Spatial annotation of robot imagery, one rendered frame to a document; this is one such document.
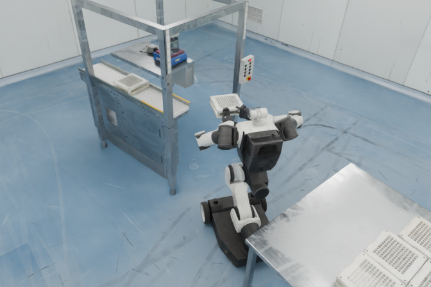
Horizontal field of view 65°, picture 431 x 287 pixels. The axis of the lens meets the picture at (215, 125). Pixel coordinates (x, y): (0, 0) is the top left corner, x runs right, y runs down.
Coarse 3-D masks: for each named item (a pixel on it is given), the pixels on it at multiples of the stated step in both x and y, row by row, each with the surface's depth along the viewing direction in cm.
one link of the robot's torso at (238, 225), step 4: (232, 212) 275; (256, 212) 274; (232, 216) 274; (236, 216) 270; (256, 216) 273; (232, 220) 276; (236, 220) 268; (240, 220) 266; (244, 220) 266; (248, 220) 266; (252, 220) 266; (256, 220) 267; (236, 224) 266; (240, 224) 264; (244, 224) 265; (260, 224) 270; (236, 228) 268; (240, 228) 265; (240, 232) 269
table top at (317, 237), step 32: (320, 192) 228; (352, 192) 229; (384, 192) 230; (288, 224) 205; (320, 224) 206; (352, 224) 207; (384, 224) 208; (288, 256) 188; (320, 256) 188; (352, 256) 189
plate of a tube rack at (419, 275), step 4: (428, 260) 181; (424, 264) 179; (428, 264) 179; (424, 268) 177; (428, 268) 177; (420, 272) 175; (424, 272) 175; (428, 272) 175; (416, 276) 173; (420, 276) 173; (424, 276) 173; (412, 280) 171; (416, 280) 171; (420, 280) 171; (408, 284) 169; (412, 284) 169; (416, 284) 169; (424, 284) 169
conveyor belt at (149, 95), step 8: (96, 64) 365; (96, 72) 350; (104, 72) 350; (112, 72) 351; (120, 72) 352; (104, 80) 337; (112, 80) 338; (152, 88) 327; (136, 96) 314; (144, 96) 315; (152, 96) 315; (160, 96) 316; (152, 104) 303; (160, 104) 304; (176, 104) 305; (184, 104) 305; (176, 112) 295; (184, 112) 302
